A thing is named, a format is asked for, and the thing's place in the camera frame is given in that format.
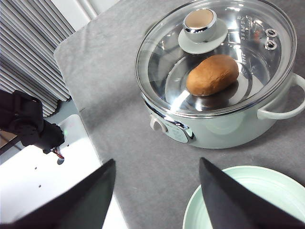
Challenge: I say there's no green plate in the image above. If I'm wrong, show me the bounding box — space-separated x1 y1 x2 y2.
183 166 305 229

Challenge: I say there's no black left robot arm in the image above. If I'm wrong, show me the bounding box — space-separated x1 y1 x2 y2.
0 90 64 155

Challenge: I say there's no light green electric steamer pot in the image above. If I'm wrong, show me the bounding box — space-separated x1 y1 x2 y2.
135 0 305 149

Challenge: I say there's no glass steamer lid green knob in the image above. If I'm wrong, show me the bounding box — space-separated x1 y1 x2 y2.
135 0 297 118

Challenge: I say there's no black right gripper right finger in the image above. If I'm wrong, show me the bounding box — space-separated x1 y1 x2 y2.
200 157 305 229

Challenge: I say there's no grey corrugated panel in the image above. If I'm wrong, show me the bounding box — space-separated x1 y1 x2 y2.
0 0 75 116

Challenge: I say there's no brown potato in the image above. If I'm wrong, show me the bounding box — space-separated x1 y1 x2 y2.
186 54 239 97

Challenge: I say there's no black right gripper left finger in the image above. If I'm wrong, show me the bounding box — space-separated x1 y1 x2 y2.
0 159 116 229

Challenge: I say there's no white robot base platform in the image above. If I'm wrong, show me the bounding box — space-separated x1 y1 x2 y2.
0 115 102 224

